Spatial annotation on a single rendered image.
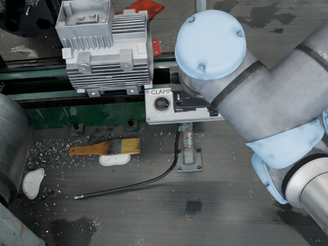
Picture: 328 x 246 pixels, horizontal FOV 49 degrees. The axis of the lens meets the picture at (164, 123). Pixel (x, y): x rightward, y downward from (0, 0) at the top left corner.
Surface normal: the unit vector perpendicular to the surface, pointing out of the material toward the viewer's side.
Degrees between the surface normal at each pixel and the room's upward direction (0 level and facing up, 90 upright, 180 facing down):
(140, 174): 0
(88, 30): 90
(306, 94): 48
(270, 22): 0
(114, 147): 0
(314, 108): 73
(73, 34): 90
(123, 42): 32
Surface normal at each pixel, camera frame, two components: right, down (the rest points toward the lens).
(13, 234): 1.00, -0.07
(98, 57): -0.08, -0.60
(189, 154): 0.01, 0.80
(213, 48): -0.07, -0.12
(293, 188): -0.48, 0.35
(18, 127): 0.95, -0.20
